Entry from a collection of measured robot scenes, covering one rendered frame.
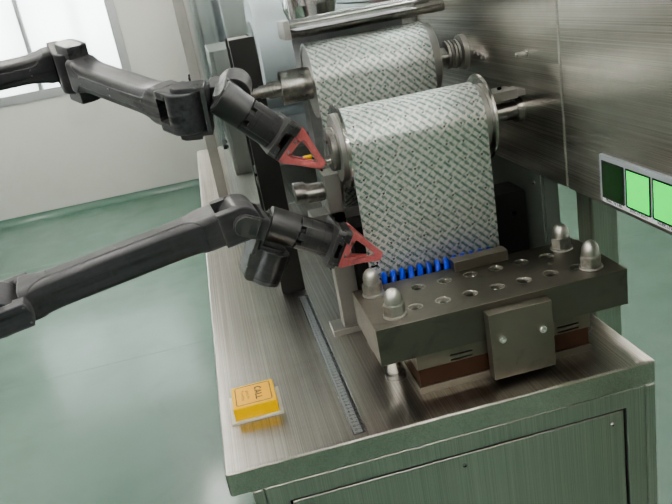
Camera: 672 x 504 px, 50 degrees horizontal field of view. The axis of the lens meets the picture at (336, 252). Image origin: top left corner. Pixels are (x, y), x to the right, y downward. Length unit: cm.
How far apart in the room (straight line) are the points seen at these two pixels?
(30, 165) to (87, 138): 55
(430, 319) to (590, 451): 34
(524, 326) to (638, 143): 31
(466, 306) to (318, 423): 28
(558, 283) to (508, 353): 13
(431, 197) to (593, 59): 34
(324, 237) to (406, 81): 40
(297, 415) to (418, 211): 39
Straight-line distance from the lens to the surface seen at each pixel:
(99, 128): 681
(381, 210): 121
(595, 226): 154
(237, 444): 112
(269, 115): 117
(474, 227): 127
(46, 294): 115
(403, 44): 144
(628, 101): 103
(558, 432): 119
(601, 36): 107
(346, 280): 132
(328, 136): 120
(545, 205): 134
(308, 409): 116
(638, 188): 103
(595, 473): 126
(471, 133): 123
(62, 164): 691
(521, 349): 113
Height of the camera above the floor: 151
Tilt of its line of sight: 20 degrees down
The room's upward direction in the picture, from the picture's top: 10 degrees counter-clockwise
